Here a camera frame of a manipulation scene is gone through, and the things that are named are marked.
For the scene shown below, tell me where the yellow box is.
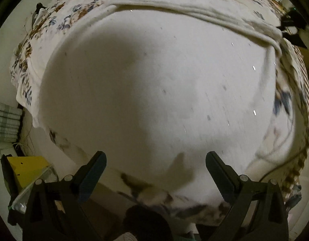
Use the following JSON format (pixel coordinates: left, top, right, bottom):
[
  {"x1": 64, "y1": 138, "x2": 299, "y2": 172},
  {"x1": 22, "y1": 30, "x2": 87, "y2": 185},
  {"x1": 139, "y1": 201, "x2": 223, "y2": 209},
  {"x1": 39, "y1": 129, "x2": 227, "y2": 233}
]
[{"x1": 6, "y1": 156, "x2": 50, "y2": 190}]

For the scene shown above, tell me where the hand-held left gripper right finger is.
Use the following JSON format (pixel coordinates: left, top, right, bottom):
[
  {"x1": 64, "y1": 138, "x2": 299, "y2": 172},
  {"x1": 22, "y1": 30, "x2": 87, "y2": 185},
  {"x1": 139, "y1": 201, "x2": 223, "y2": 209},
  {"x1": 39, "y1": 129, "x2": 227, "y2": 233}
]
[{"x1": 205, "y1": 151, "x2": 289, "y2": 241}]

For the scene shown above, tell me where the clear plastic container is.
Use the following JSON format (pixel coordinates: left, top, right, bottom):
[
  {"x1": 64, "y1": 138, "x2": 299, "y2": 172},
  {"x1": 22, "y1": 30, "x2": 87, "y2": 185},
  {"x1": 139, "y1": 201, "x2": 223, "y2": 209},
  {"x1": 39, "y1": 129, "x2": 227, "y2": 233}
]
[{"x1": 11, "y1": 164, "x2": 60, "y2": 211}]

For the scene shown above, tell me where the floral bedsheet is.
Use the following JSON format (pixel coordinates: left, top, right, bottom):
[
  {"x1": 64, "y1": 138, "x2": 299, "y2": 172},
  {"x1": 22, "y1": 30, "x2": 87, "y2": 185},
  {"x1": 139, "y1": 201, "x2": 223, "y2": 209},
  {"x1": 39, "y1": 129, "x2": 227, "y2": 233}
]
[{"x1": 10, "y1": 0, "x2": 309, "y2": 228}]

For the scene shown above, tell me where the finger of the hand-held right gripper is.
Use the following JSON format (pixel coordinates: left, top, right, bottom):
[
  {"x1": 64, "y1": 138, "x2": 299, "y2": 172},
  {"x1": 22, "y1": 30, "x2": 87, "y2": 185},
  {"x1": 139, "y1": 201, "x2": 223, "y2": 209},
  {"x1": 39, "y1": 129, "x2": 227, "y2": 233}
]
[{"x1": 276, "y1": 15, "x2": 293, "y2": 31}]

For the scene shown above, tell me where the stack of pale folded cloths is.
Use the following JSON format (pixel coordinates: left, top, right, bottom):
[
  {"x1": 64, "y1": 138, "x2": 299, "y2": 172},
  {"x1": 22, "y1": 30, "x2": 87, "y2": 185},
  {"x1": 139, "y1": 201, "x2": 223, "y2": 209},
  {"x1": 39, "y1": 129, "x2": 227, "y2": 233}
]
[{"x1": 0, "y1": 100, "x2": 23, "y2": 143}]

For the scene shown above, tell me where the thin dark cable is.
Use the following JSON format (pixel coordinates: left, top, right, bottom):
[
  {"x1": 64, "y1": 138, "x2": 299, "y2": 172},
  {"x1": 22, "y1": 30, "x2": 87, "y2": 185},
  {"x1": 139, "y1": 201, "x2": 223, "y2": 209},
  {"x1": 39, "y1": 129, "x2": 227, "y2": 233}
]
[{"x1": 258, "y1": 141, "x2": 309, "y2": 181}]

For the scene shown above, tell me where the white garment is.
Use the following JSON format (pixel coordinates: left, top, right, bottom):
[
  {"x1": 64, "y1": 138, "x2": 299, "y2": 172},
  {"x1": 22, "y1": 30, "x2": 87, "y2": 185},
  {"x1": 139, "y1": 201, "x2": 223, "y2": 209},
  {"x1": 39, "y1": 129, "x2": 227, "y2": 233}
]
[{"x1": 32, "y1": 0, "x2": 283, "y2": 206}]

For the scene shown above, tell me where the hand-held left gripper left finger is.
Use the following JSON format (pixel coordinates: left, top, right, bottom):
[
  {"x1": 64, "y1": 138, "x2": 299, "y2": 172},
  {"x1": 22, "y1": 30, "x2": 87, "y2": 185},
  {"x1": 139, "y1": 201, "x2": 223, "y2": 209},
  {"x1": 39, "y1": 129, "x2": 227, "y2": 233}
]
[{"x1": 22, "y1": 151, "x2": 107, "y2": 241}]

